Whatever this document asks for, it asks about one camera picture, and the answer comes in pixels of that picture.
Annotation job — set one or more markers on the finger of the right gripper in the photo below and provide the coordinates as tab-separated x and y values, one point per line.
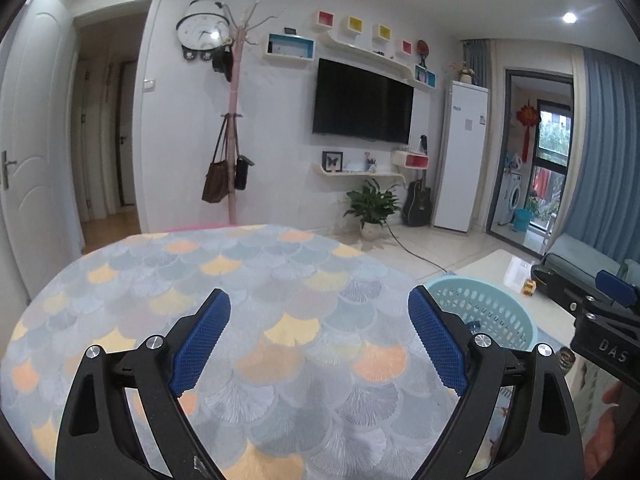
570	288
619	291

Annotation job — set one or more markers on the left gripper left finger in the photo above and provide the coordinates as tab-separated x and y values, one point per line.
97	438

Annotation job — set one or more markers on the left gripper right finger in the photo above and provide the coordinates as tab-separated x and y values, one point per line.
540	437

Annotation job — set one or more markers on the white room door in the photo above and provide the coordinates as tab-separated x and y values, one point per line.
38	198

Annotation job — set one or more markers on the person's right hand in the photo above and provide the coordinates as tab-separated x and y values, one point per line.
600	448

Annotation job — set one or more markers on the grey sofa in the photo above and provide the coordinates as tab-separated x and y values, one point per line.
580	263

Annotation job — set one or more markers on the white coffee table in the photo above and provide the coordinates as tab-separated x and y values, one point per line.
509	273

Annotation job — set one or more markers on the blue window curtain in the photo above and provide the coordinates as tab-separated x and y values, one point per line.
604	212

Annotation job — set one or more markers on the blue plastic bucket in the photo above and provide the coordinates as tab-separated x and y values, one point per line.
521	220

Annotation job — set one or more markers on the light blue laundry basket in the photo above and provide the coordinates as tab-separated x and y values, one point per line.
487	309

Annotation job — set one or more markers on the washing machine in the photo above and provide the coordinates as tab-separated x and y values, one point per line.
509	198

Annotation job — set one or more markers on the black acoustic guitar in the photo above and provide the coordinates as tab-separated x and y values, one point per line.
418	207

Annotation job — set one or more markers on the red chinese knot decoration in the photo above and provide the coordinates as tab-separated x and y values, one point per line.
529	118

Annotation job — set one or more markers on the white refrigerator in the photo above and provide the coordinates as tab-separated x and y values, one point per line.
460	156

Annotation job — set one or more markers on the green potted plant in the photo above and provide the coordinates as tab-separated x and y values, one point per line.
372	205

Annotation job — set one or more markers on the brown hanging handbag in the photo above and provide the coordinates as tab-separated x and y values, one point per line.
216	185

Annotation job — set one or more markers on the black small hanging bag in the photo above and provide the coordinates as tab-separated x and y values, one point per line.
241	169

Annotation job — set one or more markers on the black hanging cap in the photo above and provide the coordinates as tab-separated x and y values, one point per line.
222	61

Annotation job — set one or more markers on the pink coat rack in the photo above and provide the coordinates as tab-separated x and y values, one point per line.
240	31

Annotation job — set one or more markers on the white curved wall shelf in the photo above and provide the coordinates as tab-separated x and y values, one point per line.
318	169

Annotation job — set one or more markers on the butterfly picture frame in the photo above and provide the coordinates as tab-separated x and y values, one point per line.
332	161

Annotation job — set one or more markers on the black wall television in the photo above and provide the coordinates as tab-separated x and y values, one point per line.
354	102

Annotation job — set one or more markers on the upper curved wall shelf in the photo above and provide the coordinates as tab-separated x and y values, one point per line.
416	75

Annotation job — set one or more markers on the blue rectangular wall box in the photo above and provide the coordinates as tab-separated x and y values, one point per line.
290	47

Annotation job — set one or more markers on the panda wall clock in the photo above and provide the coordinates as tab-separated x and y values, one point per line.
203	29

